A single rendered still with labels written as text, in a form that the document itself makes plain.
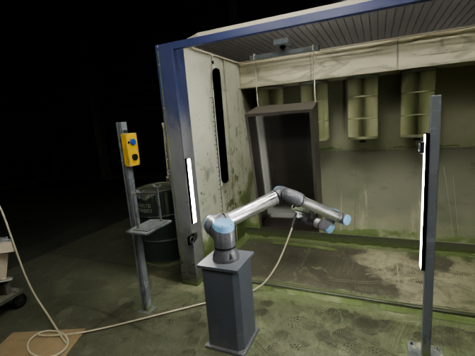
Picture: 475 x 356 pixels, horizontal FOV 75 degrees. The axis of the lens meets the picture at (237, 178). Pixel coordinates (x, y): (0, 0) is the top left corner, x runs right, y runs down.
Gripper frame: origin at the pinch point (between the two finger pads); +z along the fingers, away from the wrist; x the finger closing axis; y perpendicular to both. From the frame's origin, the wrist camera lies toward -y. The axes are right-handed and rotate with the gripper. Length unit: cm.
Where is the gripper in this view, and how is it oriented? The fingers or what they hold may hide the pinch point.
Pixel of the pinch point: (297, 211)
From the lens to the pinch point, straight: 301.9
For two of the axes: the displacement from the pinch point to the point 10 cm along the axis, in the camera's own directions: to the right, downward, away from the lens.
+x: 5.8, 1.9, 7.9
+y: -3.7, 9.3, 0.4
